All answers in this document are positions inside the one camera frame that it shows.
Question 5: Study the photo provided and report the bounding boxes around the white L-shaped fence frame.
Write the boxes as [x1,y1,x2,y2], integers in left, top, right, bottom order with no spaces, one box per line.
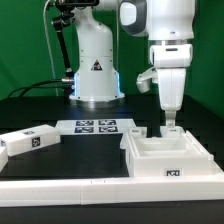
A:
[0,171,224,207]

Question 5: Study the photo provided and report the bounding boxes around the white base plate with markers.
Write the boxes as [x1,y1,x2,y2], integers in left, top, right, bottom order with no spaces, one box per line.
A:
[56,119,136,135]

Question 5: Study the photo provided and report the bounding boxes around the white block at left edge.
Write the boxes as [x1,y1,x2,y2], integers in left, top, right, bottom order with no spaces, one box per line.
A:
[0,147,8,172]

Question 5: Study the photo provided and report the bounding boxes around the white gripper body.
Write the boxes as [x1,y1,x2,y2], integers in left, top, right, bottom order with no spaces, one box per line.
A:
[150,44,193,111]

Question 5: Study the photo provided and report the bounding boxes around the grey thin cable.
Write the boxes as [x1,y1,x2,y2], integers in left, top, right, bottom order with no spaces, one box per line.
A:
[42,0,60,97]

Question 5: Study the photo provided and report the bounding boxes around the white cabinet door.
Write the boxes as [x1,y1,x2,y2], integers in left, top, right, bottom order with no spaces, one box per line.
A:
[160,126,184,138]
[128,127,147,138]

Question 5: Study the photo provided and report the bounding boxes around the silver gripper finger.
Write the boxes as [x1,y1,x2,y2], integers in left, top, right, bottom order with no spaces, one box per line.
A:
[165,111,176,128]

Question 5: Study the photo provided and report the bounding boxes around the white long cabinet top block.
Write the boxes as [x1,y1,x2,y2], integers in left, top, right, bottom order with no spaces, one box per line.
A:
[0,125,61,156]

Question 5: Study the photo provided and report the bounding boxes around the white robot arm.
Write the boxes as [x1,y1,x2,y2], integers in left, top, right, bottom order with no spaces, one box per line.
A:
[73,0,196,128]

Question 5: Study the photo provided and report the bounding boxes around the white cabinet body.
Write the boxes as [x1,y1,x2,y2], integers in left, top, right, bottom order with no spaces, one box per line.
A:
[120,131,223,177]

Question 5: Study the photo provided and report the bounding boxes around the black cable bundle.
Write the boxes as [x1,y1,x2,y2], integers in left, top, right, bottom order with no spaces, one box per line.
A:
[7,77,75,98]

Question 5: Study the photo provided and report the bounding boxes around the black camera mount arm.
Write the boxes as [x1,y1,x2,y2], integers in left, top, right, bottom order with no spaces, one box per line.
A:
[51,0,100,78]

